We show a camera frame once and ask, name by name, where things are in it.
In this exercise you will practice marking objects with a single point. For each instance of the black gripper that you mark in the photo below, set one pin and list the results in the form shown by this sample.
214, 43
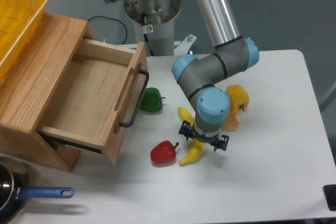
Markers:
212, 138

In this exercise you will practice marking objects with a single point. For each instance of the yellow banana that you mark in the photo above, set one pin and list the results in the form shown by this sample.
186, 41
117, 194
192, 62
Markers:
197, 147

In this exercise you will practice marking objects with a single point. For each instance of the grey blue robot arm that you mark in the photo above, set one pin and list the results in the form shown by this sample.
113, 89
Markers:
198, 77

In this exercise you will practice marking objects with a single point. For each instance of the orange toast slice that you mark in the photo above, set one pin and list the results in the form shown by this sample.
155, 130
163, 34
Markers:
231, 124

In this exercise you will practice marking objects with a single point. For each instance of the red bell pepper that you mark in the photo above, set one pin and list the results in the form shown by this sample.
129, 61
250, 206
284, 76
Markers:
164, 153

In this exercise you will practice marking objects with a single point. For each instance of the yellow bell pepper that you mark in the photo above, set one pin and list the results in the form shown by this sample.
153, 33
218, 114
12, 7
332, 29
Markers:
239, 98

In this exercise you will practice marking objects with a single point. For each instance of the green bell pepper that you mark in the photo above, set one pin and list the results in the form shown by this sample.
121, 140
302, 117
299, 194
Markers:
152, 101

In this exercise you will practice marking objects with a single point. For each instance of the open wooden drawer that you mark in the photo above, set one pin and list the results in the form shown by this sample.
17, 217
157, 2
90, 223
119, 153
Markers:
97, 98

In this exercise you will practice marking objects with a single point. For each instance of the wooden drawer cabinet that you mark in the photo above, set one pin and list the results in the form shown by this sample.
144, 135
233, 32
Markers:
29, 85

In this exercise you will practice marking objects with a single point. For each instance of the yellow plastic basket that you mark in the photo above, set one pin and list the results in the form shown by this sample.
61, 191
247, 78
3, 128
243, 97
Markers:
19, 20

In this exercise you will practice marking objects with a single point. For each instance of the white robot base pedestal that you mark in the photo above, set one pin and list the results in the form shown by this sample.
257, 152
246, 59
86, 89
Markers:
154, 25

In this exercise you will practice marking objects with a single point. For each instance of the black pan blue handle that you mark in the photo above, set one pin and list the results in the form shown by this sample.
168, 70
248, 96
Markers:
16, 189

